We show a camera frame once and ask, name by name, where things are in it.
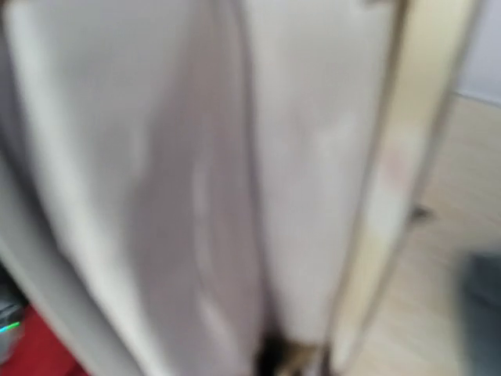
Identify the white large book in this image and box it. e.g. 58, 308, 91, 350
1, 1, 480, 375

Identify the grey fabric pouch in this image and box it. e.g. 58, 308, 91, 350
456, 251, 500, 375

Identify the red student backpack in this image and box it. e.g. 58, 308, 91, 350
1, 305, 88, 376

